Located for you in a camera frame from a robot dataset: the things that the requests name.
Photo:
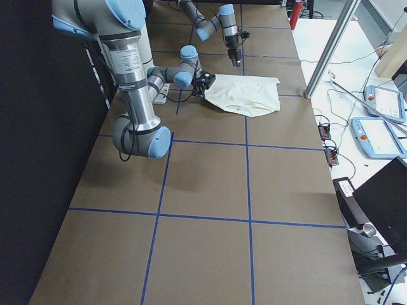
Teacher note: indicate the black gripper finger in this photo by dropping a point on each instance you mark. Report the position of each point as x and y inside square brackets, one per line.
[235, 56]

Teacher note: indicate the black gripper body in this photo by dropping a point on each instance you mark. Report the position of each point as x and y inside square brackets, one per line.
[201, 86]
[231, 41]

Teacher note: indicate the cream long-sleeve cat shirt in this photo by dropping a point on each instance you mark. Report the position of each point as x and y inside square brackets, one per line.
[250, 96]

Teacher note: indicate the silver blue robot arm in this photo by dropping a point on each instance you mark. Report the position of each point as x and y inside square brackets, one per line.
[119, 27]
[224, 20]

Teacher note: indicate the red cylinder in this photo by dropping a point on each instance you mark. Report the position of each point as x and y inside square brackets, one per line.
[295, 14]

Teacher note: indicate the orange black connector module far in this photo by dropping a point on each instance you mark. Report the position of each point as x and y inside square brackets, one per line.
[324, 131]

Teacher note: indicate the orange black connector module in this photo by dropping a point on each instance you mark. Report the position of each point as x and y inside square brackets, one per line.
[324, 131]
[331, 154]

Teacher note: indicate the orange black connector module near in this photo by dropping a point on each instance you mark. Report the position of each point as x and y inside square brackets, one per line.
[331, 154]

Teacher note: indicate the near blue teach pendant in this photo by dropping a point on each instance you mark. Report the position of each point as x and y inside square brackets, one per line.
[376, 138]

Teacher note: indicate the blue teach pendant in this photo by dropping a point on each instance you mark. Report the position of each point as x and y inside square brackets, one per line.
[376, 138]
[386, 101]

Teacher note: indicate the far blue teach pendant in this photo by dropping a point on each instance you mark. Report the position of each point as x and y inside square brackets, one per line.
[386, 101]

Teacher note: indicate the black box with white label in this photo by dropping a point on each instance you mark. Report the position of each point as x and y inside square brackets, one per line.
[351, 211]

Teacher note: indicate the long reacher grabber tool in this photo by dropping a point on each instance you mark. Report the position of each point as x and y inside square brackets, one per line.
[368, 107]

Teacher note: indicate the black monitor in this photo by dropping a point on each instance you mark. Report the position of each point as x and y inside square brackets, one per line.
[383, 200]

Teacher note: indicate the silver metal cup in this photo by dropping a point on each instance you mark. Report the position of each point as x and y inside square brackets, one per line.
[368, 230]

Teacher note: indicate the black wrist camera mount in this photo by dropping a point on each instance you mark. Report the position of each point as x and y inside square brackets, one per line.
[205, 80]
[244, 34]

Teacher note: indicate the aluminium frame post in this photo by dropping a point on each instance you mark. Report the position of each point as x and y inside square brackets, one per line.
[333, 41]

